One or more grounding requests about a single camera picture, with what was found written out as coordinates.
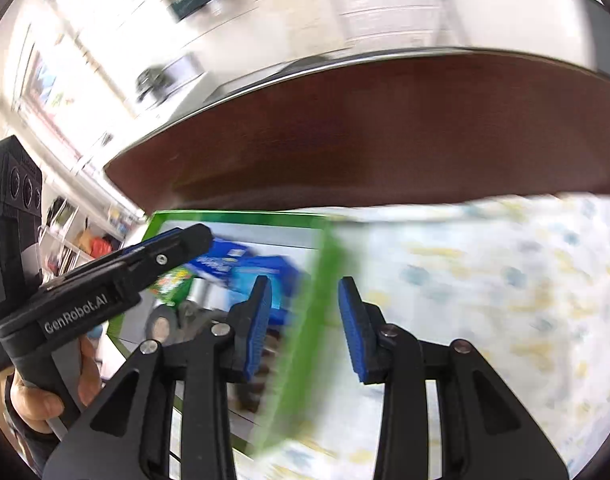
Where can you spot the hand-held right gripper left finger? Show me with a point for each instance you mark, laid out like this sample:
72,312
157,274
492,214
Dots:
257,330

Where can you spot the blue medicine box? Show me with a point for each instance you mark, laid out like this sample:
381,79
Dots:
220,260

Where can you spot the green cardboard box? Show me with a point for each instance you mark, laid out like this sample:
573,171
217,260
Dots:
310,335

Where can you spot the dark green round appliance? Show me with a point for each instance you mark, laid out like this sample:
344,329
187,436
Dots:
165,80

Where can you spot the printed blanket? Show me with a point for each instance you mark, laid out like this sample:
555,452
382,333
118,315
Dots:
485,310

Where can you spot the green leafy medicine box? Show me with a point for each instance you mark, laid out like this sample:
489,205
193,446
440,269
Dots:
172,285

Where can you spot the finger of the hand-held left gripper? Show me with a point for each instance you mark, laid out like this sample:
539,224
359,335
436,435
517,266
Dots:
170,255

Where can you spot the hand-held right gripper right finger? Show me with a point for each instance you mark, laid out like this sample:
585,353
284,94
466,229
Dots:
355,330

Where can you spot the dark wooden headboard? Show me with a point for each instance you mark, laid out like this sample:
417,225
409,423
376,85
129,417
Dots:
385,135

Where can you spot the window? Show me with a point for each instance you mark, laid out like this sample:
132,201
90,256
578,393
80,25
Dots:
55,95

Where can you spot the blue square plastic box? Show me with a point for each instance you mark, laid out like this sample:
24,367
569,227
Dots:
267,280

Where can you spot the white shelf unit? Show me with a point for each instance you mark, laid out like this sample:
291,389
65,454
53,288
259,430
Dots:
65,220

